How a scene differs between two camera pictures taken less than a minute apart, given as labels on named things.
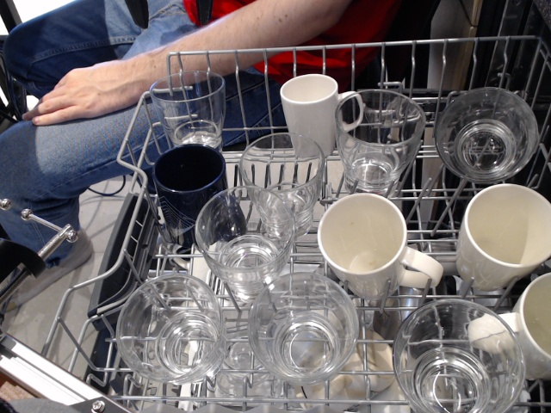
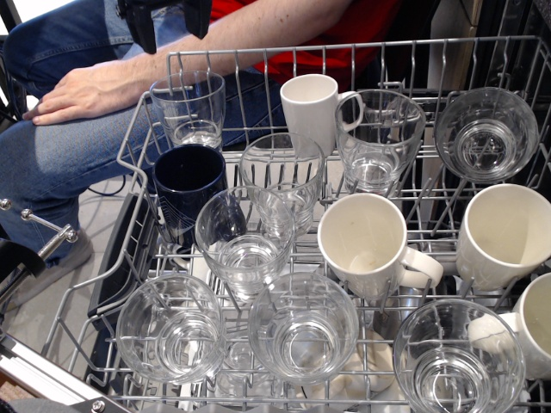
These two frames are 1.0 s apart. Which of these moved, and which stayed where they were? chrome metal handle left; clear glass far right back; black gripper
Moved: black gripper
Stayed: clear glass far right back; chrome metal handle left
